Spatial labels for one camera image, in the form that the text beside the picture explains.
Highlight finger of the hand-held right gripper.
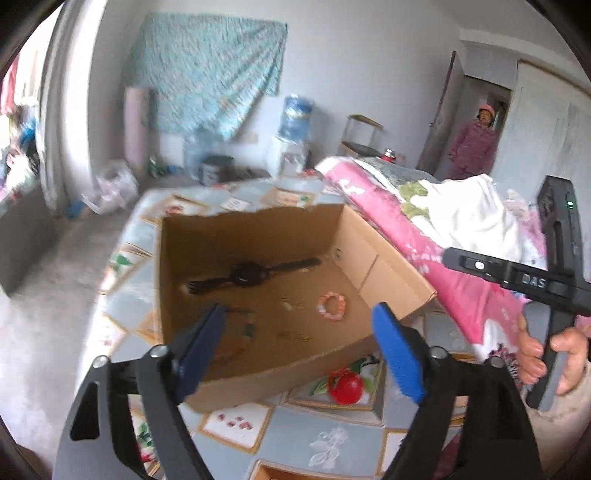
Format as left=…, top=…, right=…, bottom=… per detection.
left=442, top=248, right=509, bottom=286

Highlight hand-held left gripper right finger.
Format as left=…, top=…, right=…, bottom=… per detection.
left=372, top=302, right=543, bottom=480

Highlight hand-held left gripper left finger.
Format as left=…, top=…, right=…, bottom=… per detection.
left=53, top=302, right=227, bottom=480

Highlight pink bead bracelet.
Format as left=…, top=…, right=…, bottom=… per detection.
left=318, top=292, right=347, bottom=321

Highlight cardboard box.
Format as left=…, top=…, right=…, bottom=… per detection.
left=157, top=203, right=437, bottom=414

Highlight person's right forearm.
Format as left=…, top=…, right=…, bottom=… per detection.
left=526, top=360, right=591, bottom=480

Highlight person's right hand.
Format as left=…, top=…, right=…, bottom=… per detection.
left=515, top=314, right=591, bottom=395

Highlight white cloth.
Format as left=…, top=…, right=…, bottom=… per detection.
left=416, top=174, right=550, bottom=268

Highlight pink floral blanket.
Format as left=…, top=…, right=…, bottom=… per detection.
left=314, top=156, right=591, bottom=388

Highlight black wristwatch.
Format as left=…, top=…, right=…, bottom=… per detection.
left=187, top=257, right=323, bottom=296

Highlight fruit print tablecloth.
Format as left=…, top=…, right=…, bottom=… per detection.
left=97, top=178, right=527, bottom=480

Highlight open door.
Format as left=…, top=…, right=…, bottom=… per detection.
left=416, top=51, right=465, bottom=174

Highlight glass shelf rack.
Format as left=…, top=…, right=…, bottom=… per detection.
left=339, top=113, right=384, bottom=158

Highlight grey pot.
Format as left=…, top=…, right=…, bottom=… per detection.
left=198, top=156, right=236, bottom=186

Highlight clear plastic bag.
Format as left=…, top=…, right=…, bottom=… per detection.
left=81, top=159, right=139, bottom=215

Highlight clear large bottle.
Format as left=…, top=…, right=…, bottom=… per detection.
left=184, top=129, right=218, bottom=169

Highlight white water dispenser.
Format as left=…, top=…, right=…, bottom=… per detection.
left=268, top=136, right=311, bottom=178

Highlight blue water bottle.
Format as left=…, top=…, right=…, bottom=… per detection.
left=280, top=95, right=315, bottom=141

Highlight pile of plastic bags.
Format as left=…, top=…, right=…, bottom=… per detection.
left=0, top=115, right=42, bottom=195

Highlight teal floral cloth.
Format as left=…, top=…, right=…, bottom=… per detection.
left=124, top=11, right=289, bottom=141

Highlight hanging clothes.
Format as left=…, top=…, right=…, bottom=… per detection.
left=0, top=51, right=44, bottom=116

